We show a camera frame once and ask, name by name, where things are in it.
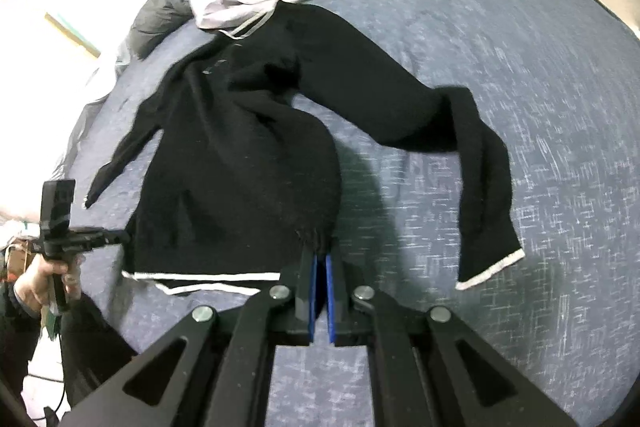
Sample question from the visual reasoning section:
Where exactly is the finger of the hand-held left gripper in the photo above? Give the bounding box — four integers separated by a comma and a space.
99, 230, 132, 251

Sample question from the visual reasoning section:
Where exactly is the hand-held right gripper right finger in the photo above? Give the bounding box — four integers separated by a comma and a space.
326, 253, 577, 427

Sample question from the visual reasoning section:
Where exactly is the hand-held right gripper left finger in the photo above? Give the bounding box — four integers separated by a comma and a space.
60, 252, 322, 427

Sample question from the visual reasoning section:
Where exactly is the black sweater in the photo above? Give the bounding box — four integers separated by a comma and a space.
82, 2, 527, 297

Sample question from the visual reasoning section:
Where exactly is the person's left forearm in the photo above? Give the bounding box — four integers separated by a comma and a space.
0, 282, 43, 408

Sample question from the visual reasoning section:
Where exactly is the person's left hand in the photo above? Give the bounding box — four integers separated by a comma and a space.
14, 256, 83, 316

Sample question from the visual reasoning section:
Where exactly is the brown cardboard box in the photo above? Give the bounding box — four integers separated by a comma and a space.
2, 237, 32, 279

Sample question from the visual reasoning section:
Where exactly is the light blue blanket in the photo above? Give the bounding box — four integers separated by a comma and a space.
55, 44, 132, 180

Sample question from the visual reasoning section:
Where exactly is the wooden window frame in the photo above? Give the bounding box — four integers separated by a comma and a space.
44, 12, 101, 58

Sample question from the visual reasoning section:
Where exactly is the black cable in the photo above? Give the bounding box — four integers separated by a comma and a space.
25, 372, 67, 427

